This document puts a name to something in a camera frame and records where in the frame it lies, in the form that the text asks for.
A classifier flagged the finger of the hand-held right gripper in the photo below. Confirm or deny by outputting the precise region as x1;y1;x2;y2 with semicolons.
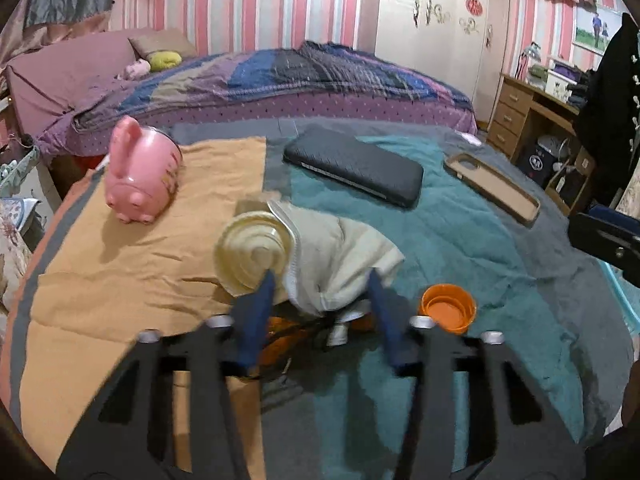
587;202;640;226
567;212;640;273

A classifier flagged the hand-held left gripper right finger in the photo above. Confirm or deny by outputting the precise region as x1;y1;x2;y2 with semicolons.
367;269;586;480

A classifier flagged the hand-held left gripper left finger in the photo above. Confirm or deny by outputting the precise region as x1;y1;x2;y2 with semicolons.
55;270;278;480

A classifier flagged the orange packet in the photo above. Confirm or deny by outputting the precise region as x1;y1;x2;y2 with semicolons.
262;310;375;381

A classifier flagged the orange cup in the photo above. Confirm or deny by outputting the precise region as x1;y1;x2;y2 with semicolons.
421;284;477;335

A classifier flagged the light blue plastic basket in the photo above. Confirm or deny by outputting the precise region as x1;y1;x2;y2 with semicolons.
597;260;640;336

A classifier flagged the beige cloth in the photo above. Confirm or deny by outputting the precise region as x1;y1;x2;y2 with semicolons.
267;200;406;317

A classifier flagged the floral curtain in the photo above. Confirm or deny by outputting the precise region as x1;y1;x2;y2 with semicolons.
612;165;640;216
0;225;36;311

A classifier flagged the cardboard box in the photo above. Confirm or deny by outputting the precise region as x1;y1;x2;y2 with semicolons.
545;147;598;211

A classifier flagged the white fan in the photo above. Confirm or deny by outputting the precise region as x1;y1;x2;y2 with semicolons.
537;132;571;161

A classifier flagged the black bag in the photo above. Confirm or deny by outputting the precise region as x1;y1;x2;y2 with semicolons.
515;140;556;176

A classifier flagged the black coat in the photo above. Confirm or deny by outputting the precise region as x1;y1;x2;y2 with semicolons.
572;12;640;206

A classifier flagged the brown phone case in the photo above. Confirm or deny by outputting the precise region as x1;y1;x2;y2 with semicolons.
443;152;542;226

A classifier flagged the dark clothes pile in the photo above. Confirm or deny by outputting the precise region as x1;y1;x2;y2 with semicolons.
567;72;593;108

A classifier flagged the white box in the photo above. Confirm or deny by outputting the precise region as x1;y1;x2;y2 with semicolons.
545;67;573;97

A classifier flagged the wooden desk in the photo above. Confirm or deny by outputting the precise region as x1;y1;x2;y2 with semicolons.
486;72;601;216

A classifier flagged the black case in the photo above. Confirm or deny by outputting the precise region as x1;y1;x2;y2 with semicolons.
283;125;425;209

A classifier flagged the desk lamp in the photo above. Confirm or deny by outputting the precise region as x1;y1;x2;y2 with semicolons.
515;42;543;81

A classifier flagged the pink piggy bank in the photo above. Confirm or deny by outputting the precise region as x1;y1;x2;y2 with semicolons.
104;115;184;225

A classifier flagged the small framed couple photo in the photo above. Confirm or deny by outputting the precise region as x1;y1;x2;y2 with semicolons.
572;4;626;57

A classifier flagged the striped quilt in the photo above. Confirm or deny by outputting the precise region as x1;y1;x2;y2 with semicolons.
37;40;473;146

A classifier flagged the white wardrobe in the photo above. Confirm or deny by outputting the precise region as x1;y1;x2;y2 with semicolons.
375;0;511;126

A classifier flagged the yellow-green plush toy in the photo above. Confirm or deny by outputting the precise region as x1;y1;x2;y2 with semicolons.
150;50;182;72

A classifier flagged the pink plush toy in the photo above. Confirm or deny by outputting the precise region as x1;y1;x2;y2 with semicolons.
117;58;152;80

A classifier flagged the grey-green cloth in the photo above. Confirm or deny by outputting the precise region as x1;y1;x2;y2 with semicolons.
0;145;41;196

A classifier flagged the brown pillow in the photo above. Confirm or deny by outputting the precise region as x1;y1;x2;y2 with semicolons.
128;29;198;61

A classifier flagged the purple bed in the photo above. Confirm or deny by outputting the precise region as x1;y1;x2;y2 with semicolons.
5;30;478;171

